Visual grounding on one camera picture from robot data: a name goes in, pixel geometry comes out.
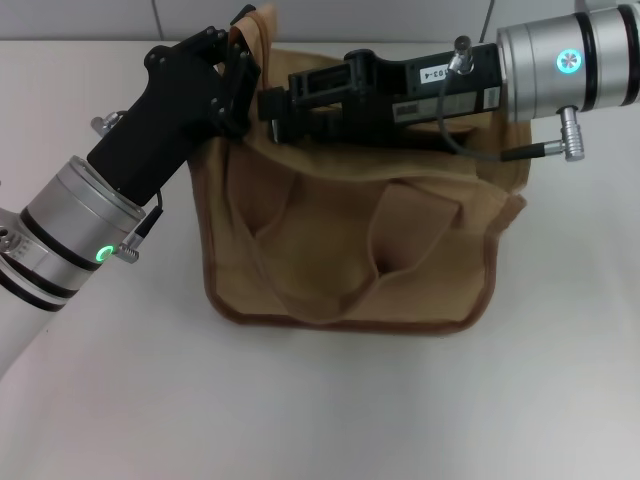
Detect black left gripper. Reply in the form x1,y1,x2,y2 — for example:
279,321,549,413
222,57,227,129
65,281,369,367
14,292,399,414
87,4,262,209

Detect left arm grey connector cable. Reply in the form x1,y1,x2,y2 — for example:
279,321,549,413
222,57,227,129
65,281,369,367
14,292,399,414
89,110,166,264

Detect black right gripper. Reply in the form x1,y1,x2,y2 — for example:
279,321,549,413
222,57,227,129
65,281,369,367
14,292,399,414
257,42,509,146

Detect khaki canvas food bag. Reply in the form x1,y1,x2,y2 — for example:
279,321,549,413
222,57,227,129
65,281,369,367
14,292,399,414
192,2,534,334

